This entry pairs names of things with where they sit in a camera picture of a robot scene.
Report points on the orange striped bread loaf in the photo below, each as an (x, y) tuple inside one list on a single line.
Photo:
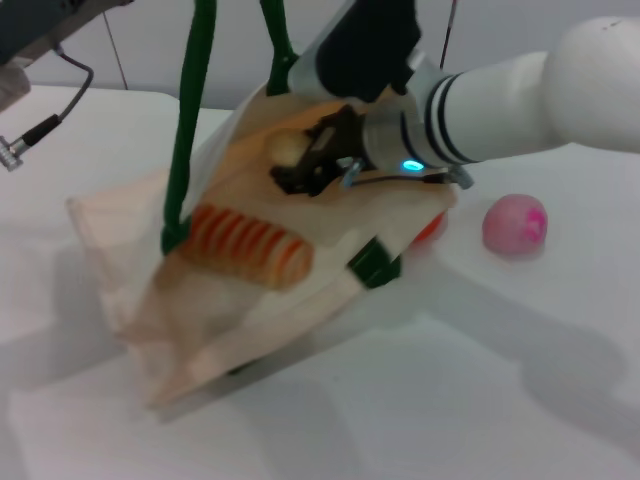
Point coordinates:
[(250, 247)]

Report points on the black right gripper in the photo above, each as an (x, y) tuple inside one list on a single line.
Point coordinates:
[(350, 145)]

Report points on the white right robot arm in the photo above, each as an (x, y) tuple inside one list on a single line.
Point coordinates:
[(525, 100)]

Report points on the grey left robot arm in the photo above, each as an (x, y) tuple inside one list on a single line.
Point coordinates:
[(40, 25)]

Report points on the beige egg yolk pastry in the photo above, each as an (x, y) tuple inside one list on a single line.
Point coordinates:
[(287, 147)]

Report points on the pink peach bun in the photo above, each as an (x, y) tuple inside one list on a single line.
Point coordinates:
[(512, 227)]

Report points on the orange round fruit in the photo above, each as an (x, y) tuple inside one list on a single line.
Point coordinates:
[(429, 229)]

